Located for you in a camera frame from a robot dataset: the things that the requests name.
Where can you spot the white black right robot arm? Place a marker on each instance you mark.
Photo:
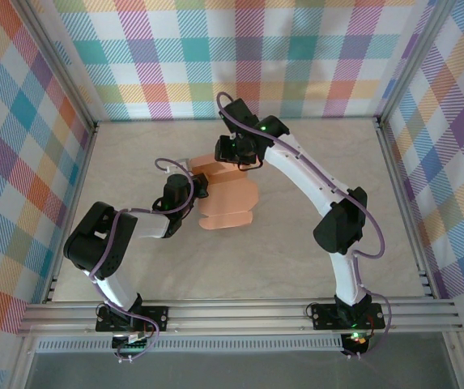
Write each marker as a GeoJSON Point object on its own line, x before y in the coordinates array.
{"type": "Point", "coordinates": [300, 174]}

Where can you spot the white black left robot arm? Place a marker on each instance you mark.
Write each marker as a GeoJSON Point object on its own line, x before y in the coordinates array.
{"type": "Point", "coordinates": [98, 239]}

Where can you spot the left controller circuit board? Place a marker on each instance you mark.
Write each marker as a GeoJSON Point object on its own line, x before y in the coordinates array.
{"type": "Point", "coordinates": [132, 340]}

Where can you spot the controller circuit board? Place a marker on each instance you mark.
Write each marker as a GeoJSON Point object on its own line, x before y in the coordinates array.
{"type": "Point", "coordinates": [132, 340]}
{"type": "Point", "coordinates": [355, 339]}

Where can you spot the right controller circuit board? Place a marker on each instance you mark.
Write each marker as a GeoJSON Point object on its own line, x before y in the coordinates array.
{"type": "Point", "coordinates": [355, 339]}

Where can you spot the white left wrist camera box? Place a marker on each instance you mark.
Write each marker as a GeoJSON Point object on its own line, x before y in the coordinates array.
{"type": "Point", "coordinates": [185, 161]}

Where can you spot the aluminium side rail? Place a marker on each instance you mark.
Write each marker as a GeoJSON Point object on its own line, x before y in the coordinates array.
{"type": "Point", "coordinates": [407, 206]}
{"type": "Point", "coordinates": [75, 194]}

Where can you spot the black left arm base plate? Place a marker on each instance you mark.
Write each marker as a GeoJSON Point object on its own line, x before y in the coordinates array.
{"type": "Point", "coordinates": [156, 318]}

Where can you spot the aluminium frame rail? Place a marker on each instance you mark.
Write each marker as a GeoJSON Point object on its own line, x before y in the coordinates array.
{"type": "Point", "coordinates": [239, 316]}

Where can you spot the aluminium frame post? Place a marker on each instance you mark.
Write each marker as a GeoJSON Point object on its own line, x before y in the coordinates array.
{"type": "Point", "coordinates": [414, 65]}
{"type": "Point", "coordinates": [59, 67]}

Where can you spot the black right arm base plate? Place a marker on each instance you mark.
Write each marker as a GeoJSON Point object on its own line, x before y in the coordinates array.
{"type": "Point", "coordinates": [324, 316]}

